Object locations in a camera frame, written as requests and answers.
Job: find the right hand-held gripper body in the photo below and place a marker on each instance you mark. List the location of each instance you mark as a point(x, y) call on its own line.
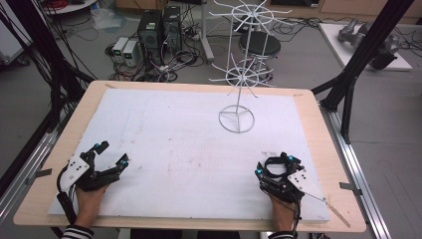
point(288, 186)

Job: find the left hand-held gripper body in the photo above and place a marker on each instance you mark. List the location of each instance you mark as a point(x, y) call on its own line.
point(76, 169)

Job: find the person's right hand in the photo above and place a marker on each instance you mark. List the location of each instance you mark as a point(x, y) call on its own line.
point(282, 215)

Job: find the person's left hand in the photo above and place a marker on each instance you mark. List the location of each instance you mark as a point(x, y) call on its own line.
point(88, 205)

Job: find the thin metal rod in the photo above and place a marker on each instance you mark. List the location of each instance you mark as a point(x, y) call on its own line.
point(315, 195)

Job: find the grey metal clip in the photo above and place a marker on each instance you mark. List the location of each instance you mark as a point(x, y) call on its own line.
point(40, 174)
point(350, 187)

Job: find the thin wooden stick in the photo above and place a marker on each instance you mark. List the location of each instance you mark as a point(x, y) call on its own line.
point(338, 214)

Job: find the white foam mat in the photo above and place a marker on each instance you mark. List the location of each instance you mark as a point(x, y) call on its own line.
point(182, 159)

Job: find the grey power supply box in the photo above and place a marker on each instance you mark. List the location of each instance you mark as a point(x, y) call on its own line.
point(118, 48)
point(130, 53)

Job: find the black round stool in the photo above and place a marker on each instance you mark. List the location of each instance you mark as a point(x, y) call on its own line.
point(257, 43)

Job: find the white floor board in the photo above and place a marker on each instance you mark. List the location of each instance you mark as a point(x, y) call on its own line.
point(338, 46)

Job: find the black computer tower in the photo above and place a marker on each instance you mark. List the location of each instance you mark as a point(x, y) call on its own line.
point(150, 33)
point(172, 28)

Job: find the clear plastic bag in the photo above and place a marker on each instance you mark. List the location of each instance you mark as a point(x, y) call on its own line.
point(107, 18)

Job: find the white round table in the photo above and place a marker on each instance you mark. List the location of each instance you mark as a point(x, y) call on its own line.
point(71, 6)

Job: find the aluminium rail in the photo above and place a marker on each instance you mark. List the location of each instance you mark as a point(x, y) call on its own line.
point(30, 166)
point(358, 172)

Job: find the black metal frame stand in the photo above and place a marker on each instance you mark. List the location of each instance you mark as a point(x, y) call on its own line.
point(40, 43)
point(365, 49)

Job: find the white table leg post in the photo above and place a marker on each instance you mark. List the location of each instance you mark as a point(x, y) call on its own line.
point(205, 33)

